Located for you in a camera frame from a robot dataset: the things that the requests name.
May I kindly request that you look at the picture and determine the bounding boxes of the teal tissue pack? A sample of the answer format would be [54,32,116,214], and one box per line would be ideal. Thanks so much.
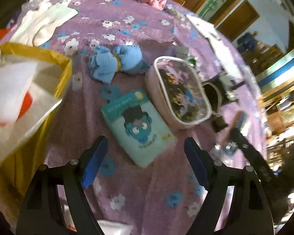
[101,89,177,168]

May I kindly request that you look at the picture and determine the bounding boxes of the pink clear pencil pouch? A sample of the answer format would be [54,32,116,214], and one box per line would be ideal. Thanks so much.
[145,56,212,129]

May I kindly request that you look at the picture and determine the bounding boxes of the white plastic snack bag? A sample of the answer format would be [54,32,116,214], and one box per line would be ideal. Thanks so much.
[0,54,62,165]

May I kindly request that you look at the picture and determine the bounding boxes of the blue knitted cloth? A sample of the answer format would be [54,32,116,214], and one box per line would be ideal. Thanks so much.
[89,45,150,84]

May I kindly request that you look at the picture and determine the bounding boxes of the yellow storage box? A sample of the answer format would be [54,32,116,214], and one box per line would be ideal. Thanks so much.
[0,42,73,196]

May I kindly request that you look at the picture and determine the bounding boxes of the white paper sheets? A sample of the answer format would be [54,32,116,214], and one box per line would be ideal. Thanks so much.
[186,14,243,79]

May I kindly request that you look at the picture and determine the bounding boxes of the purple floral tablecloth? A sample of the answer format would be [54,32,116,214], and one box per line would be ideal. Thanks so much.
[0,0,268,235]

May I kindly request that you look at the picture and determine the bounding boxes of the person in dark clothes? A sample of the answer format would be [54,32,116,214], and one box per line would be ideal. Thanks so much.
[237,31,258,54]

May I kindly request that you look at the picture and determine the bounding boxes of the white folded cloths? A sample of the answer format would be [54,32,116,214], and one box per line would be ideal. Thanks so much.
[10,2,78,47]

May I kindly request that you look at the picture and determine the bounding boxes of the black device with cable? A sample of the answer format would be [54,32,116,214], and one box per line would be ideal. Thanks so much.
[202,72,245,133]

